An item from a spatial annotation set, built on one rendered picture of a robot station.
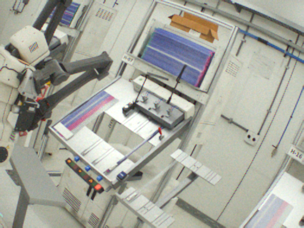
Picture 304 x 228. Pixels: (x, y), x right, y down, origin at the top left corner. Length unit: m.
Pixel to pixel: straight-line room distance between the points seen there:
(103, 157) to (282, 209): 1.17
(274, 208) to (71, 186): 1.60
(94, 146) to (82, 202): 0.60
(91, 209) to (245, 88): 2.10
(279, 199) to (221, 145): 1.95
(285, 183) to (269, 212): 0.24
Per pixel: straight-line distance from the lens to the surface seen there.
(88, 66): 1.70
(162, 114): 2.29
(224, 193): 3.81
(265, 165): 3.64
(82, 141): 2.29
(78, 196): 2.69
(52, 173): 2.74
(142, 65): 2.56
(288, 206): 1.97
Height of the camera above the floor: 1.53
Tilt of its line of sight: 10 degrees down
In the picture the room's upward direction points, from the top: 25 degrees clockwise
